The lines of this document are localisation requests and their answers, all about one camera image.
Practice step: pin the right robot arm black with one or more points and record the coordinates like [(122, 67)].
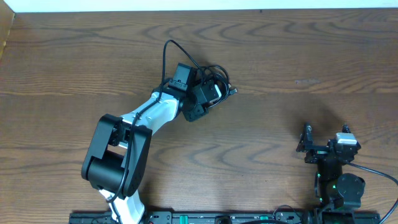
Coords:
[(334, 188)]

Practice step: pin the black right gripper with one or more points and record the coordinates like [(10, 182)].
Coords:
[(321, 149)]

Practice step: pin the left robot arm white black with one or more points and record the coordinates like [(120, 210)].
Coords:
[(116, 158)]

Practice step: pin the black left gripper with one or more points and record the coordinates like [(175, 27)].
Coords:
[(195, 112)]

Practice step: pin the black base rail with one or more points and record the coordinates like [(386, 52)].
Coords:
[(283, 216)]

